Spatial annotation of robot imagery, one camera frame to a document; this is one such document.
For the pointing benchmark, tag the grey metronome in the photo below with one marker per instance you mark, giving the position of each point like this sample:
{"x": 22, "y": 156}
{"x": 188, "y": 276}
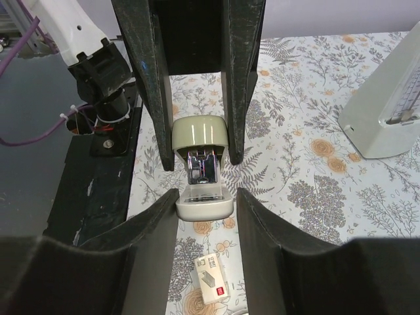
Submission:
{"x": 382, "y": 119}

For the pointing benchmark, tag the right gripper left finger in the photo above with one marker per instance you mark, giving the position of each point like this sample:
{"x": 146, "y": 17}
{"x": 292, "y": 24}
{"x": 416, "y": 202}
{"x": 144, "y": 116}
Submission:
{"x": 126, "y": 270}

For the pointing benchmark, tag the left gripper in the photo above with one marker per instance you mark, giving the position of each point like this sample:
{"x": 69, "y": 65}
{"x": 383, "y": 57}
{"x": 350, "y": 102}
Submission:
{"x": 165, "y": 38}

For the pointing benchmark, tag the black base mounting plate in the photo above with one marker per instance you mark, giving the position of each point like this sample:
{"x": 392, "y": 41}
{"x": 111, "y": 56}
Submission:
{"x": 95, "y": 186}

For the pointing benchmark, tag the white staple box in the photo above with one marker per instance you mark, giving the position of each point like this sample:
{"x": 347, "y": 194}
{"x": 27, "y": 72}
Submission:
{"x": 211, "y": 279}

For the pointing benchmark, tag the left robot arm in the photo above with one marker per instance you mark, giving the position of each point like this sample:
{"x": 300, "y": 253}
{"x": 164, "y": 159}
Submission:
{"x": 101, "y": 71}

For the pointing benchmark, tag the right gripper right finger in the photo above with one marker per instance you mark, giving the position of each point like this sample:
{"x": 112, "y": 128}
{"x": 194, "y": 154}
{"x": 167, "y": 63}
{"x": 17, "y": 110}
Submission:
{"x": 287, "y": 271}

